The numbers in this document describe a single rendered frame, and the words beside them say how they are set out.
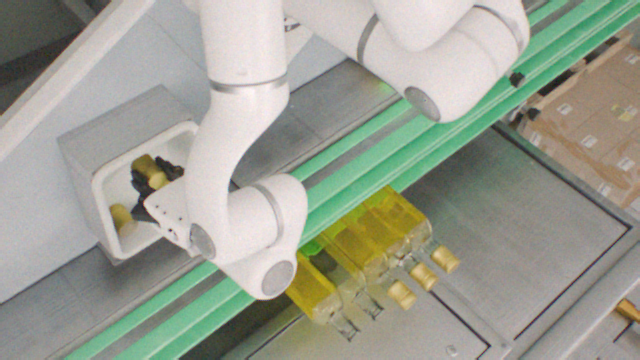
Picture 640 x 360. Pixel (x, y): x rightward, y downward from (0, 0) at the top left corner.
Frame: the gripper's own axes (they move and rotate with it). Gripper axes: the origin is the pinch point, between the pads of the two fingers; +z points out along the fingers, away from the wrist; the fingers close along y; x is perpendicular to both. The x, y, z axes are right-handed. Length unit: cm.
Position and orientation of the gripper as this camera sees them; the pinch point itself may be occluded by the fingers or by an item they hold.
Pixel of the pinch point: (153, 176)
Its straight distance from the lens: 104.3
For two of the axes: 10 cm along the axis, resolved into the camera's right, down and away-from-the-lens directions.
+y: 7.4, -4.9, 4.6
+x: -1.0, -7.5, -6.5
